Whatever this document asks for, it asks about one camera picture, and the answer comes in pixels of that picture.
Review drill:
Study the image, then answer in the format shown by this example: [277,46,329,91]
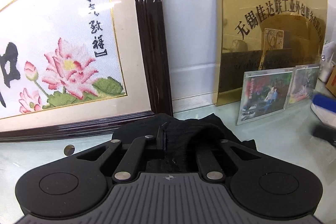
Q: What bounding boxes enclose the black drawstring shorts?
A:
[112,114,256,173]

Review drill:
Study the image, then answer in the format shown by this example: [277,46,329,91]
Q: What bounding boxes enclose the round brass table knob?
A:
[63,144,75,156]

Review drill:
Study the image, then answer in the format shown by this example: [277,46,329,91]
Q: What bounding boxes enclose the small framed photo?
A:
[286,64,320,108]

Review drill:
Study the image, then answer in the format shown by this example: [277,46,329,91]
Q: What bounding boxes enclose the large framed couple photo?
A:
[237,68,294,125]

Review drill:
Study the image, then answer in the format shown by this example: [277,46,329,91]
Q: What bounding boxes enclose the gold company plaque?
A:
[214,0,327,105]

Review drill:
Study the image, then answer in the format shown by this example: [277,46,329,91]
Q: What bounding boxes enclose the white plastic tray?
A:
[310,103,336,128]

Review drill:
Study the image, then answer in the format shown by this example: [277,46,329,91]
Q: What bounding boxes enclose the framed lotus cross-stitch picture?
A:
[1,0,173,142]

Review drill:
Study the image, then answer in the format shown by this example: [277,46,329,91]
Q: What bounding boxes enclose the brown cardboard box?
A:
[325,66,336,97]

